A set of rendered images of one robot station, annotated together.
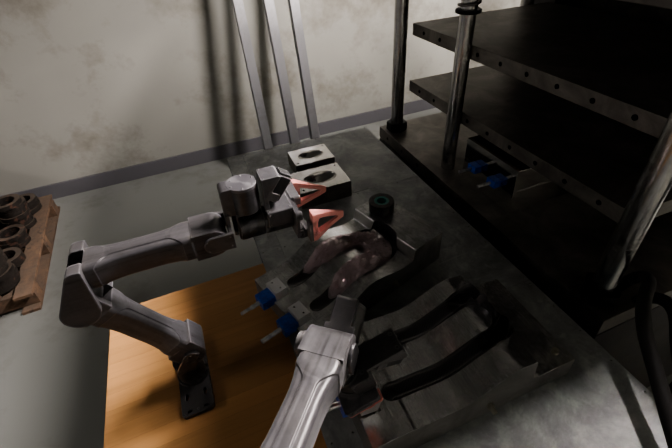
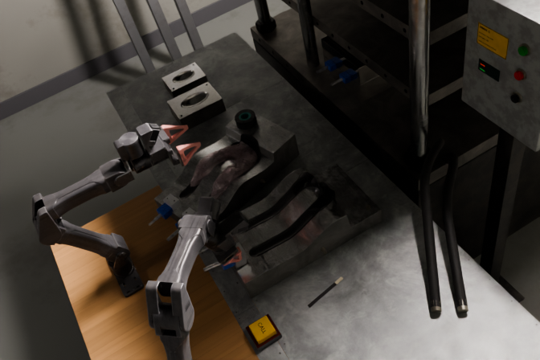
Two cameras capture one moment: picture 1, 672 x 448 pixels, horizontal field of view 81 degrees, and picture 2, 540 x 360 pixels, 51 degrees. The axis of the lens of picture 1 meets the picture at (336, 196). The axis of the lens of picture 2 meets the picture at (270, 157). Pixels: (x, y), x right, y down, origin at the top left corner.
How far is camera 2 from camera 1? 0.92 m
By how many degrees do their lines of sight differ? 9
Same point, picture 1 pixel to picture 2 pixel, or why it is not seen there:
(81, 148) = not seen: outside the picture
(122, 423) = (85, 308)
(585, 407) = (389, 239)
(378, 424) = (247, 271)
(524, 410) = (349, 248)
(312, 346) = (186, 224)
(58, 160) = not seen: outside the picture
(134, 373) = (82, 278)
